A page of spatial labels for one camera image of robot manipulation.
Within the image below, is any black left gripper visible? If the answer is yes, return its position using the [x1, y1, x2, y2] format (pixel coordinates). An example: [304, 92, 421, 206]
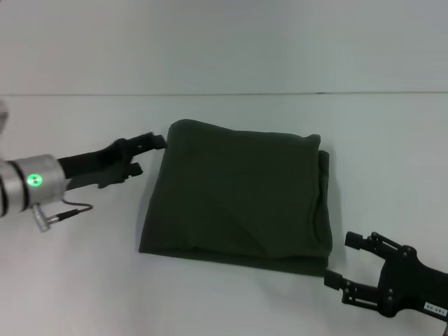
[57, 132, 169, 192]

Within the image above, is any left arm cable with plug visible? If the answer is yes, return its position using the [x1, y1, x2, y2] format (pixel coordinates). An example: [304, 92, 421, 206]
[30, 198, 95, 232]

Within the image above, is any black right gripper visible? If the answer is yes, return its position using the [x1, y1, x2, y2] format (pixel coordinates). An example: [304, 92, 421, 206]
[323, 230, 448, 319]

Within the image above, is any dark green t-shirt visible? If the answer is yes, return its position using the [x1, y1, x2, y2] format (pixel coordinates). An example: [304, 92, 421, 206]
[138, 118, 333, 278]

